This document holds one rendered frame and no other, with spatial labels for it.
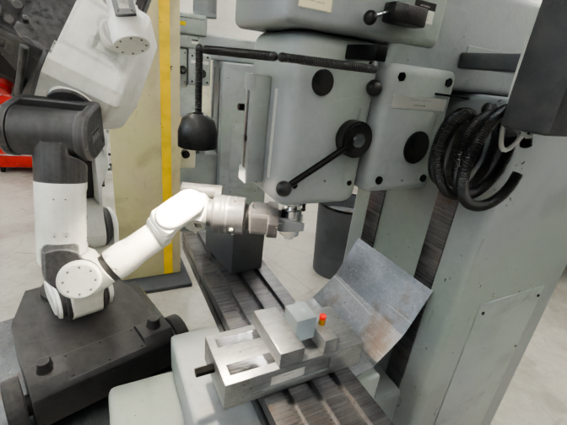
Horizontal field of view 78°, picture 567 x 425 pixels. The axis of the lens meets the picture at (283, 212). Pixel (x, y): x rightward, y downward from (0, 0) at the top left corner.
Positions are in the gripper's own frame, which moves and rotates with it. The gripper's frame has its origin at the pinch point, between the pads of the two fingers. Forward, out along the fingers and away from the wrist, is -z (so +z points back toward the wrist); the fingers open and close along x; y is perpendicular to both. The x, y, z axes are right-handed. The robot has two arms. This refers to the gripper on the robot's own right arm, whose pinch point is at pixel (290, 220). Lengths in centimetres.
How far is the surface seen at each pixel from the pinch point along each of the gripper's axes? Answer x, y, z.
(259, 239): 31.0, 21.2, 6.6
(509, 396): 65, 122, -143
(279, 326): -11.1, 21.9, 0.2
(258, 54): -18.3, -34.4, 10.1
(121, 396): -7, 53, 39
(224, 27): 927, -109, 144
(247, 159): -7.0, -15.3, 10.9
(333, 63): -17.8, -34.5, -1.4
